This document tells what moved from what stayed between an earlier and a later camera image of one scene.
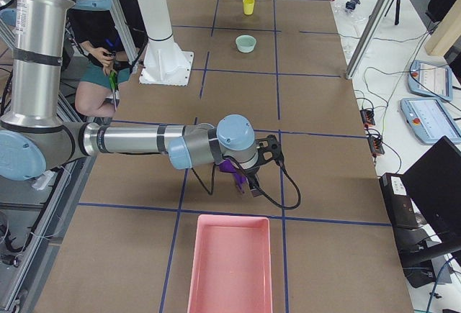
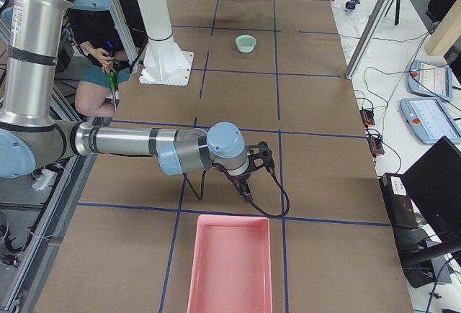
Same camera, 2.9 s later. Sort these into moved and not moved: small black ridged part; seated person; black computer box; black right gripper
Moved: black right gripper
Not moved: small black ridged part; seated person; black computer box
